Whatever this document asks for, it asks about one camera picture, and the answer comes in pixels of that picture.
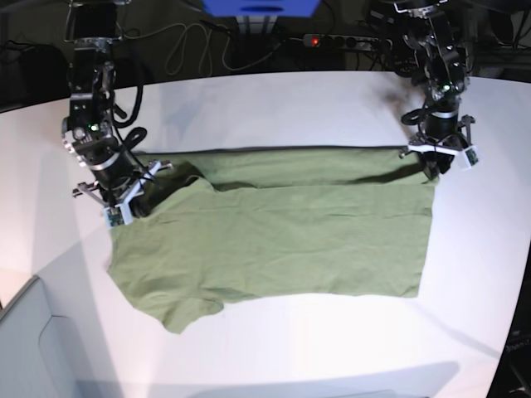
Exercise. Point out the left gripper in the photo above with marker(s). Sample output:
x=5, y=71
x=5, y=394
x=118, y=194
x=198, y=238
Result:
x=439, y=126

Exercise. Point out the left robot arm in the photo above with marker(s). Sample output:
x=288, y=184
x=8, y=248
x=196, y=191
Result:
x=441, y=74

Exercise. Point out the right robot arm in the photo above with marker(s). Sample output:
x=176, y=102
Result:
x=91, y=26

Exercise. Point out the black power strip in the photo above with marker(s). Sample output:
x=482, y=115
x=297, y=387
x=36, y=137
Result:
x=343, y=42

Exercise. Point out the blue box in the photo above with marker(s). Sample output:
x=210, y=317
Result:
x=283, y=8

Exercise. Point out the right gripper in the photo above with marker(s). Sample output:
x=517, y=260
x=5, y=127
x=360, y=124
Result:
x=98, y=148

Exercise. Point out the green T-shirt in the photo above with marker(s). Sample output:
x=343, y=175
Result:
x=237, y=226

